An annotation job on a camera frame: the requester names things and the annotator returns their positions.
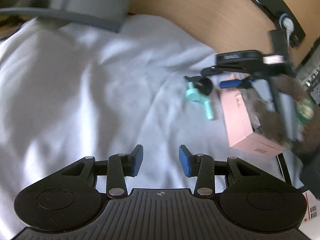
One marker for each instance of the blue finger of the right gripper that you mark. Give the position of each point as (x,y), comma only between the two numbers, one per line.
(236,83)

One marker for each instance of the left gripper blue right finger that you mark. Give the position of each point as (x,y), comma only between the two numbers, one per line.
(200,166)

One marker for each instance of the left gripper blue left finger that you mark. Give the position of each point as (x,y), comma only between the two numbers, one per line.
(121,166)

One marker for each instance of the black funnel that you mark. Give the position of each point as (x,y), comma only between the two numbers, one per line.
(203,84)

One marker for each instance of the teal plastic funnel tool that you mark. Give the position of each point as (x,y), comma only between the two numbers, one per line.
(193,94)

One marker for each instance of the glass panel computer case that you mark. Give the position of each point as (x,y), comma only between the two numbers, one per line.
(306,146)

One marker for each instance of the pink cardboard box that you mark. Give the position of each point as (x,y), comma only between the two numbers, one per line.
(243,128)

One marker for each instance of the black power strip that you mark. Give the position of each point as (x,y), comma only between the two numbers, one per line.
(277,10)

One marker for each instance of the grey cloth table cover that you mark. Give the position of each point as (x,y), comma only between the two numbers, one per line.
(75,91)

